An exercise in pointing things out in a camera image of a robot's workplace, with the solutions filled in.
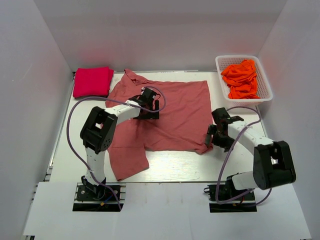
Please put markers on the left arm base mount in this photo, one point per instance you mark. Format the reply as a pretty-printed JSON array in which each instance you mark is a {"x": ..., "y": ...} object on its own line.
[{"x": 86, "y": 201}]

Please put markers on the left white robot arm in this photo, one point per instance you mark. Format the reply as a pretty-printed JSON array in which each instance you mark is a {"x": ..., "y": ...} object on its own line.
[{"x": 99, "y": 130}]

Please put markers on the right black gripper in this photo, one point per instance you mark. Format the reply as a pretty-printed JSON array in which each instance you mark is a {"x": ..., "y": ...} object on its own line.
[{"x": 212, "y": 130}]

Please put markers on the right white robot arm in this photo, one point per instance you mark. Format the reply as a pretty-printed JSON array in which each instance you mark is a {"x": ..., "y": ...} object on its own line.
[{"x": 272, "y": 160}]

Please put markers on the white plastic mesh basket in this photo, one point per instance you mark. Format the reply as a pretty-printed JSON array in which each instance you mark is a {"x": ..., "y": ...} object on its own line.
[{"x": 264, "y": 91}]

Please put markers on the folded magenta t-shirt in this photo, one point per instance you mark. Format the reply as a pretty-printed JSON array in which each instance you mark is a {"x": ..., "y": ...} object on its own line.
[{"x": 92, "y": 82}]

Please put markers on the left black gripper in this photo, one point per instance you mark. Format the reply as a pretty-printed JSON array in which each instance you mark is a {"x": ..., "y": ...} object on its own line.
[{"x": 150, "y": 116}]

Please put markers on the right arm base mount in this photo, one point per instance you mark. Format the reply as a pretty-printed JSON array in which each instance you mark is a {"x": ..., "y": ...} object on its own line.
[{"x": 243, "y": 204}]

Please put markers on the orange crumpled t-shirt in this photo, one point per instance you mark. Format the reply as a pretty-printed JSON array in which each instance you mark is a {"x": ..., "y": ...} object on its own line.
[{"x": 241, "y": 80}]

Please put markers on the salmon pink t-shirt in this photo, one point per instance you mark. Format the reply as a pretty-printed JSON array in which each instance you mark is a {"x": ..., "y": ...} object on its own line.
[{"x": 182, "y": 124}]

